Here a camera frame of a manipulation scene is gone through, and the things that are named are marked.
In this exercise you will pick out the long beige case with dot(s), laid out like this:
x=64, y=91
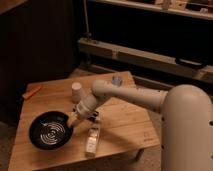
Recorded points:
x=144, y=59

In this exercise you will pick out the vertical metal pole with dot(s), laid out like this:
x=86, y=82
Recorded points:
x=88, y=33

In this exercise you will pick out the black case handle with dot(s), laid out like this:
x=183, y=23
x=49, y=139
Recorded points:
x=190, y=64

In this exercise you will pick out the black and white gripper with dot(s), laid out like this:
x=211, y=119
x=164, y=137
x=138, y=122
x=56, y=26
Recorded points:
x=75, y=118

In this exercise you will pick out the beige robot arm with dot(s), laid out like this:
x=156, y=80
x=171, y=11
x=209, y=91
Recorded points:
x=187, y=120

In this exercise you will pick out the orange marker pen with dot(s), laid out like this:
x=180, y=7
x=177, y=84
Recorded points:
x=27, y=95

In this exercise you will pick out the small blue-grey box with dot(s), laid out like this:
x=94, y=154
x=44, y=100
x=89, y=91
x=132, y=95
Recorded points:
x=117, y=80

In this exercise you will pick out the wooden shelf board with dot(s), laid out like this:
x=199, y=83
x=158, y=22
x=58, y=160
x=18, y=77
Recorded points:
x=163, y=8

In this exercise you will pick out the white paper cup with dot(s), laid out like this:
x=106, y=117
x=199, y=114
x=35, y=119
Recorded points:
x=76, y=92

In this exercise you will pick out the black ceramic bowl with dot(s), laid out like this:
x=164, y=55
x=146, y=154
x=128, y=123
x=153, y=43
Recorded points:
x=50, y=130

